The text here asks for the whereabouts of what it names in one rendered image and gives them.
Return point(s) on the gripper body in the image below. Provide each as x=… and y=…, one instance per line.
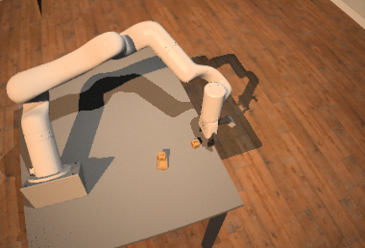
x=208, y=127

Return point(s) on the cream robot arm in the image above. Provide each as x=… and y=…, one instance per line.
x=36, y=82

